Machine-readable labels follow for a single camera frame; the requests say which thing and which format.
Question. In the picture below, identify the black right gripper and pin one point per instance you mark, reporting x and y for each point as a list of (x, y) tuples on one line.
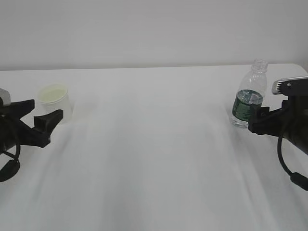
[(263, 121)]

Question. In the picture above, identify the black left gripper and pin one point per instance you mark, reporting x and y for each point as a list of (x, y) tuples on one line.
[(14, 132)]

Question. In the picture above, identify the white paper cup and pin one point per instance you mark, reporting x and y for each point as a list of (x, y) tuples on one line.
[(54, 97)]

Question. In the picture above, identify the clear water bottle green label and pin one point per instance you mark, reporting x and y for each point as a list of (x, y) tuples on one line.
[(251, 91)]

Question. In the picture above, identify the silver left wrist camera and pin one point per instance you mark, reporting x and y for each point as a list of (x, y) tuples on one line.
[(5, 97)]

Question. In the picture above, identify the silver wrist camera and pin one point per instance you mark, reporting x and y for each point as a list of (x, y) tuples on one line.
[(5, 97), (293, 86)]

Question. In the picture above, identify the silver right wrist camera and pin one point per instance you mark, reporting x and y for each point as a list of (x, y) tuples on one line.
[(293, 86)]

